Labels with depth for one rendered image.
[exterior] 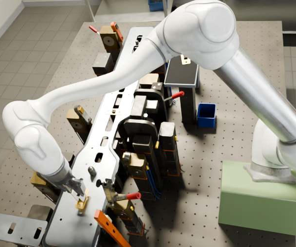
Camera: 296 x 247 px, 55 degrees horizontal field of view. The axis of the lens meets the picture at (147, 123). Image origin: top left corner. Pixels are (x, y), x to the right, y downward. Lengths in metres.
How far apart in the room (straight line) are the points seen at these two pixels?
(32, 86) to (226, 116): 2.35
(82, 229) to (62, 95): 0.53
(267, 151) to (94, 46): 1.64
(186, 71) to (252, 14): 2.13
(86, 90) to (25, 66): 2.89
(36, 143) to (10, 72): 3.01
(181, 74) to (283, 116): 0.53
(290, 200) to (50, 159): 0.80
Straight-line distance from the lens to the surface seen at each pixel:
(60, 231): 1.24
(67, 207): 1.26
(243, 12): 3.41
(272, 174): 1.25
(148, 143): 1.15
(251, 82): 0.86
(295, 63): 3.16
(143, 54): 0.90
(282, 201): 1.13
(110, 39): 1.86
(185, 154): 1.59
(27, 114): 0.97
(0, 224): 1.38
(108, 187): 0.98
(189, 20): 0.74
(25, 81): 3.57
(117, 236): 1.20
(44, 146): 0.86
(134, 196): 1.03
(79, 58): 2.34
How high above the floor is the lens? 2.07
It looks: 52 degrees down
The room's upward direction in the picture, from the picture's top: 15 degrees counter-clockwise
